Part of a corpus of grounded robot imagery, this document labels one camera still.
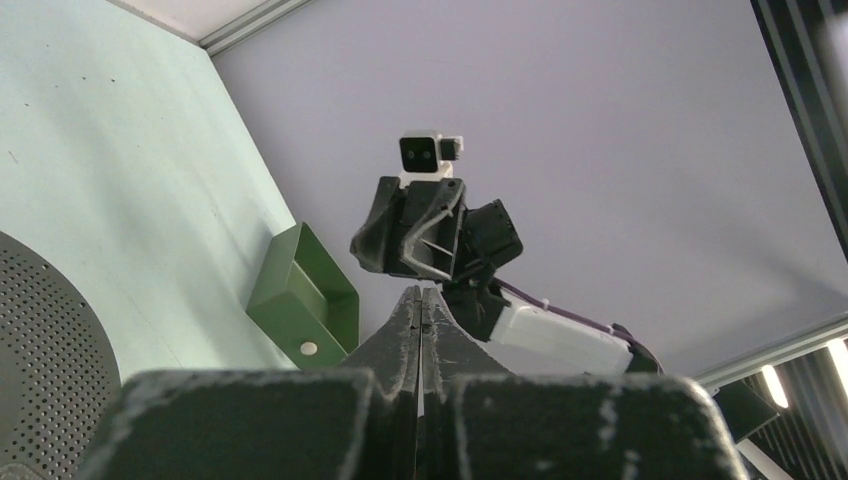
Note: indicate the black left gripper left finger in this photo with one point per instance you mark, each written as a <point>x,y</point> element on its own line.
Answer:
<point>356,420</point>

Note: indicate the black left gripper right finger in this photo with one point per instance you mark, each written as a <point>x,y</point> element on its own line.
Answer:
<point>485,422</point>

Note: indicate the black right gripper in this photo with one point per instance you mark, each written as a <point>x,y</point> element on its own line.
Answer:
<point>445,240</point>

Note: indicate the dark grey spool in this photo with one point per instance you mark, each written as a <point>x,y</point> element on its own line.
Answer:
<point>58,369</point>

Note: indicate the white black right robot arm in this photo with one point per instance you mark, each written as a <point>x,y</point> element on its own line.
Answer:
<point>490,310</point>

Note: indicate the green tray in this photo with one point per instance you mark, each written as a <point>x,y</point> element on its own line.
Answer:
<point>304,303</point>

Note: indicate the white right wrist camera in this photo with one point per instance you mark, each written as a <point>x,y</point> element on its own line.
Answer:
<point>428,156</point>

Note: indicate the right aluminium frame post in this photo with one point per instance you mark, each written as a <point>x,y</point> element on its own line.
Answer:
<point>247,25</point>

